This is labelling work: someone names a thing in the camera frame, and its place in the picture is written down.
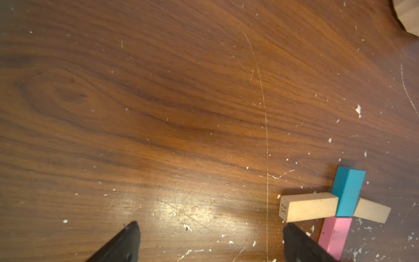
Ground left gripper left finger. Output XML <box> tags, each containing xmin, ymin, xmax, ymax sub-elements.
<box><xmin>86</xmin><ymin>221</ymin><xmax>141</xmax><ymax>262</ymax></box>

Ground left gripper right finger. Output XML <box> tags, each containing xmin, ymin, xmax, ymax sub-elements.
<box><xmin>283</xmin><ymin>223</ymin><xmax>337</xmax><ymax>262</ymax></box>

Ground pink block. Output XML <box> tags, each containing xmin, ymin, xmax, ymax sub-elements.
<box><xmin>318</xmin><ymin>217</ymin><xmax>352</xmax><ymax>260</ymax></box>

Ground natural wooden block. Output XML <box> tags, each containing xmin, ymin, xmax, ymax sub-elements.
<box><xmin>354</xmin><ymin>198</ymin><xmax>391</xmax><ymax>224</ymax></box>
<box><xmin>279</xmin><ymin>193</ymin><xmax>339</xmax><ymax>223</ymax></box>

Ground teal block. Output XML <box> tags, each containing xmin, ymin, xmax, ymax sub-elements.
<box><xmin>331</xmin><ymin>166</ymin><xmax>366</xmax><ymax>217</ymax></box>

